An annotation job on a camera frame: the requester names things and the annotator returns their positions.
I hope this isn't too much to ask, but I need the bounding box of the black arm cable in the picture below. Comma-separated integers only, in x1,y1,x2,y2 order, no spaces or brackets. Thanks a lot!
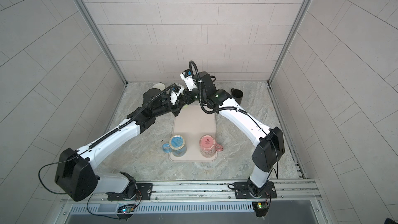
38,83,176,220
189,60,279,179

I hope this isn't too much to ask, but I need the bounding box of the blue butterfly mug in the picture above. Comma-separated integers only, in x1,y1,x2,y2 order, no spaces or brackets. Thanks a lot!
162,135,187,157

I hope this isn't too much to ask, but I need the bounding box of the beige drying mat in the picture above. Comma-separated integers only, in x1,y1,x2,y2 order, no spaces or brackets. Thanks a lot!
169,105,217,162

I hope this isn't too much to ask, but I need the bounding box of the pink ghost mug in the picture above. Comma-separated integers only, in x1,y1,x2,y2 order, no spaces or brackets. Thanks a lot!
200,135,224,158

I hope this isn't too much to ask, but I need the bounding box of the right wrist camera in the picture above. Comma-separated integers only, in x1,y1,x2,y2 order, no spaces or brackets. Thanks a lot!
180,69,197,91

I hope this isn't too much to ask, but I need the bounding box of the left green circuit board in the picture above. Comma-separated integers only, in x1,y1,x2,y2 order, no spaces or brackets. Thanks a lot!
116,204,136,222

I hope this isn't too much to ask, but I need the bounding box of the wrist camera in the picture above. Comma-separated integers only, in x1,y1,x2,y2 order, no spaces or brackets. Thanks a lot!
180,69,197,91
170,84,184,105

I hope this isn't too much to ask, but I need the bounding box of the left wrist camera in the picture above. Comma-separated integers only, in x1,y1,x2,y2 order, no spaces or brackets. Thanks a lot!
170,84,184,105

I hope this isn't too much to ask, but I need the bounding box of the right circuit board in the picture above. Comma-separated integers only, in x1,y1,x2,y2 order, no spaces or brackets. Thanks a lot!
252,202,269,218

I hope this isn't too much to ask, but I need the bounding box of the black mug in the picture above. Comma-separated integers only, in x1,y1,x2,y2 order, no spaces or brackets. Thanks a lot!
230,88,244,105

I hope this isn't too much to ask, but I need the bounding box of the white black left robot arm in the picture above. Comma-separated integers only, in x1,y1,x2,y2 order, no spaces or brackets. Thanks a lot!
55,84,184,202

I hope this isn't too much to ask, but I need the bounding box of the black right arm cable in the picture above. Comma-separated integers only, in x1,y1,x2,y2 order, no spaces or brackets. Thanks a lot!
189,60,279,179

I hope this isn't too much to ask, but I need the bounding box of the aluminium mounting rail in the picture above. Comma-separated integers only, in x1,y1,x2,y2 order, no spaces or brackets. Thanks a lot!
77,178,322,203

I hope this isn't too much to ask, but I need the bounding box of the dark green mug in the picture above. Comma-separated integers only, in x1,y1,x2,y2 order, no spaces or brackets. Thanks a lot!
152,83,166,91

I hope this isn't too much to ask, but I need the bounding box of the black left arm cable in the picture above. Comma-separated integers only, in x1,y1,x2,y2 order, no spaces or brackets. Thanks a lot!
38,83,176,220

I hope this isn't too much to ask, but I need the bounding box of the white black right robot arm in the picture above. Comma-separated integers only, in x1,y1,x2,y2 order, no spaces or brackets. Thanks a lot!
180,69,285,198

